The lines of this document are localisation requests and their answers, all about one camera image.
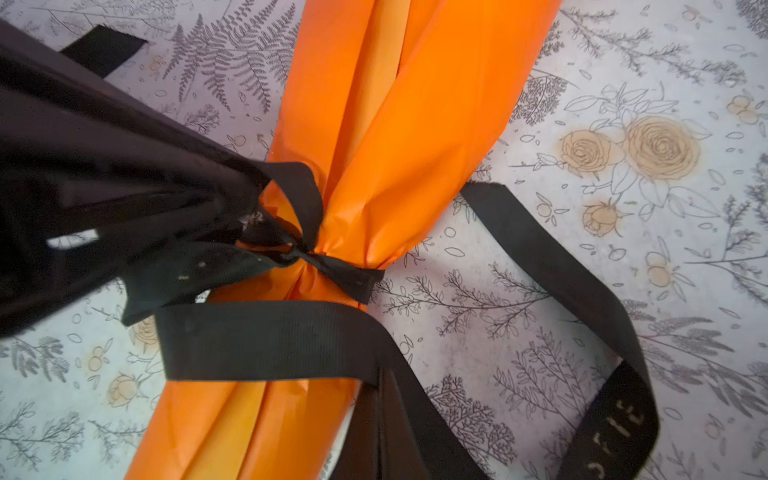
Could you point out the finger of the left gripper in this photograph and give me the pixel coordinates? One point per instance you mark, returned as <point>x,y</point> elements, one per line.
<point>77,153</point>
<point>163,276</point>

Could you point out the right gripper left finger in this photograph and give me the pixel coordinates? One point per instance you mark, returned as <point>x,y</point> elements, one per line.
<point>360,457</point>

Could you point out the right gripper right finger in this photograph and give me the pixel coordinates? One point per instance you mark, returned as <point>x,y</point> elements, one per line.
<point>400,456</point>

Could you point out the orange wrapping paper sheet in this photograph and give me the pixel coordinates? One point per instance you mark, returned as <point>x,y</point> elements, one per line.
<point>392,104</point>

